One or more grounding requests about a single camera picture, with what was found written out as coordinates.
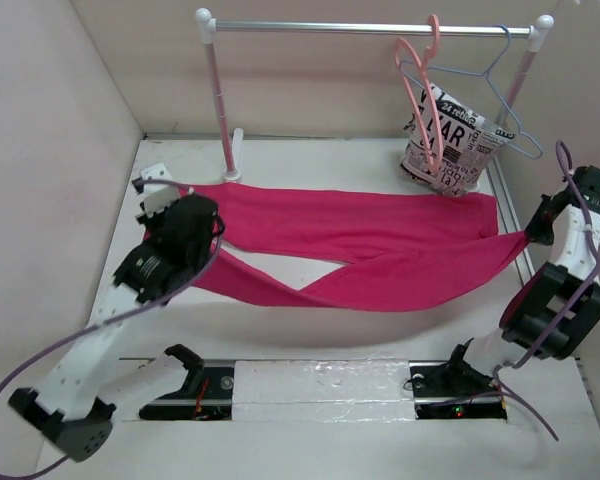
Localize pink trousers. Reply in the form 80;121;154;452
196;183;528;312

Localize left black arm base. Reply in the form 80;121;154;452
138;360;236;421

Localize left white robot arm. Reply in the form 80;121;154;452
8;193;225;462

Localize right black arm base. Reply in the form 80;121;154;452
403;361;507;421

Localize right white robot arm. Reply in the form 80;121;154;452
440;166;600;395

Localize pink plastic hanger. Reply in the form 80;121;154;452
393;13;446;174

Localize black white printed garment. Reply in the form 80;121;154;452
401;84;516;196

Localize white metal clothes rack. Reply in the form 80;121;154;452
195;7;555;194

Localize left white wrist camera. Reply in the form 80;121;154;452
131;162;180;218

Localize blue wire hanger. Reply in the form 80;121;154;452
396;15;554;160

